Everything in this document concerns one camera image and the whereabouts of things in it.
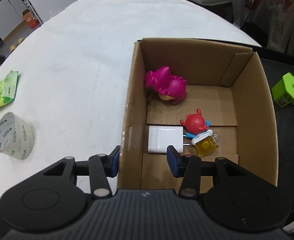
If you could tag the red crab toy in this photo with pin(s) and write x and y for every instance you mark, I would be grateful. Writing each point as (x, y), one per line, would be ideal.
(195, 124)

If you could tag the orange cardboard box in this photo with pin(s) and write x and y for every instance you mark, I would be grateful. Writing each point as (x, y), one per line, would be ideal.
(30, 19)

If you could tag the brown cardboard box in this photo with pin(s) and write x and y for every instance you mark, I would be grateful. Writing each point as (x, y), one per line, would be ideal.
(226, 82)

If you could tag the green wet wipes pack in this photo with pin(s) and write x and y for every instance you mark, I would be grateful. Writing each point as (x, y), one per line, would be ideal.
(8, 88)

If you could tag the magenta pig toy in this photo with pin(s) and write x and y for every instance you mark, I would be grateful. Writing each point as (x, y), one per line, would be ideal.
(169, 87)

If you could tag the white table cloth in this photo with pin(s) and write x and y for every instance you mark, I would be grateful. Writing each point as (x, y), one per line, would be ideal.
(74, 72)

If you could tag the white power adapter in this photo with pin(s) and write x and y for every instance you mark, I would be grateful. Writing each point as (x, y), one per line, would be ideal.
(160, 137)

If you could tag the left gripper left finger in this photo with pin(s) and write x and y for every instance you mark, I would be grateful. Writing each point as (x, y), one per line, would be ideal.
(111, 162)

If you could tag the green hexagonal box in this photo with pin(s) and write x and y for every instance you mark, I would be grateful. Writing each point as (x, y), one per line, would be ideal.
(283, 91)

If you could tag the yellow beer mug toy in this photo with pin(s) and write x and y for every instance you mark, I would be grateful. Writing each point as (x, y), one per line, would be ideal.
(206, 142)

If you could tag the black tray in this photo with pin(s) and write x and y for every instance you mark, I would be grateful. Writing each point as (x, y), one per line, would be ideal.
(275, 65)

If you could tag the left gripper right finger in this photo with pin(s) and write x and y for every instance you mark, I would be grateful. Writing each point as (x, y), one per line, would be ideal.
(178, 164)

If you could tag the clear tape roll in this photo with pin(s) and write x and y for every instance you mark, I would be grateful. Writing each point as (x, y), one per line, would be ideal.
(16, 137)

